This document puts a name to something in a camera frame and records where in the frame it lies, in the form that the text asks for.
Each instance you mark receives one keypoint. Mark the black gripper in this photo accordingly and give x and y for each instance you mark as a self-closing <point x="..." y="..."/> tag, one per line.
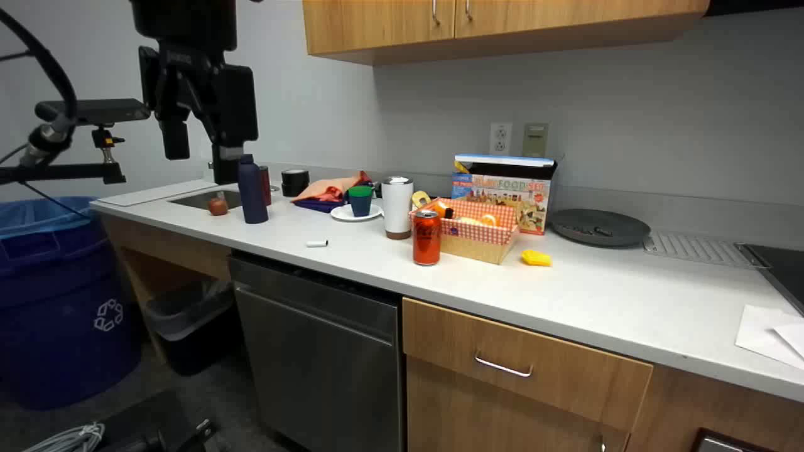
<point x="221" y="95"/>

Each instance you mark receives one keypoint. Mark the wooden top drawer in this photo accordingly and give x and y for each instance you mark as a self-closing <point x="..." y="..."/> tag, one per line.
<point x="578" y="379"/>

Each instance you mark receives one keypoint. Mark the dark blue bottle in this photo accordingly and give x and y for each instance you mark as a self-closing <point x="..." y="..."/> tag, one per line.
<point x="253" y="193"/>

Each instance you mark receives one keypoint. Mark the small orange fruit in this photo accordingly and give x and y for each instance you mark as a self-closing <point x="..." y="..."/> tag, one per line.
<point x="216" y="206"/>

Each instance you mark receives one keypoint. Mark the black cylindrical container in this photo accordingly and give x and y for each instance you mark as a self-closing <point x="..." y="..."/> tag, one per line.
<point x="294" y="182"/>

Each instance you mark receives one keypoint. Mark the orange and purple cloth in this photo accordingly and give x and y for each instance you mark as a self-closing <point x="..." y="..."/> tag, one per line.
<point x="328" y="193"/>

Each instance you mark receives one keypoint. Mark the small white marker tube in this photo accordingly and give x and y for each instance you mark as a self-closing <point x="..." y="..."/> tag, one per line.
<point x="317" y="245"/>

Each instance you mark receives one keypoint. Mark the white plate under cup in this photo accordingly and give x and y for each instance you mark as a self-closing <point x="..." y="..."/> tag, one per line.
<point x="350" y="217"/>

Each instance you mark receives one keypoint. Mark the green and blue cup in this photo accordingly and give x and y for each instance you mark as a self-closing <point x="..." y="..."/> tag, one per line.
<point x="359" y="199"/>

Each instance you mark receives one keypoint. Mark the black trash bin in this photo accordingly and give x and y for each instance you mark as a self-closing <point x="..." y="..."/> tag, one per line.
<point x="193" y="325"/>

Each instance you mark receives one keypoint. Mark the white tumbler with lid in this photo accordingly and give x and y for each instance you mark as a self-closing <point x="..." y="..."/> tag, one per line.
<point x="396" y="206"/>

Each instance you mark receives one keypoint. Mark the upper wooden cabinet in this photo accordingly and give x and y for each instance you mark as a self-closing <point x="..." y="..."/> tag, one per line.
<point x="411" y="31"/>

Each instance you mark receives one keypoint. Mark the blue recycling bin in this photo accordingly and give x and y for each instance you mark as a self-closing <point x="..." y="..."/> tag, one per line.
<point x="67" y="326"/>

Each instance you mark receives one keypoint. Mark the red soda can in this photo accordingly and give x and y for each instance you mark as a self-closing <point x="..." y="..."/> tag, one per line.
<point x="425" y="247"/>

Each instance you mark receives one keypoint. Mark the stainless dishwasher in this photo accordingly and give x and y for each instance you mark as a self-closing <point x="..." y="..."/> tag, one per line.
<point x="324" y="354"/>

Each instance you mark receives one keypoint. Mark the yellow toy in tray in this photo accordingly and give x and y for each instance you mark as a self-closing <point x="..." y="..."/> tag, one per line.
<point x="485" y="220"/>

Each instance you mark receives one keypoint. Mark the orange checkered cardboard tray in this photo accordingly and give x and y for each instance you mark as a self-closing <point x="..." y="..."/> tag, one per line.
<point x="476" y="241"/>

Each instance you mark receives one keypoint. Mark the blue colourful cardboard box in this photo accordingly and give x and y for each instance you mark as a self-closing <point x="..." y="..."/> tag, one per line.
<point x="518" y="182"/>

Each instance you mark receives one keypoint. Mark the yellow sponge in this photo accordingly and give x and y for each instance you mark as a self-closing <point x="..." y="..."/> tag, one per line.
<point x="533" y="256"/>

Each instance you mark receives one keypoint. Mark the black induction cooktop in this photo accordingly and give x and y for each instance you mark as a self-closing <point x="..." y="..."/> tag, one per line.
<point x="783" y="267"/>

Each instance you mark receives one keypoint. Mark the white paper sheet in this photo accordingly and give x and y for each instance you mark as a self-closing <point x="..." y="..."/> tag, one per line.
<point x="774" y="335"/>

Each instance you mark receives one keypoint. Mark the black camera on stand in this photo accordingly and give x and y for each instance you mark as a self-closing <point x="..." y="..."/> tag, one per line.
<point x="59" y="120"/>

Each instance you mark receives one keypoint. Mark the white wall outlet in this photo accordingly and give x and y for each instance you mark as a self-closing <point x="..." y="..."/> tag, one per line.
<point x="501" y="133"/>

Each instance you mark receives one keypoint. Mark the beige wall switch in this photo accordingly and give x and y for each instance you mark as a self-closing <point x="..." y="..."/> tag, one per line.
<point x="533" y="138"/>

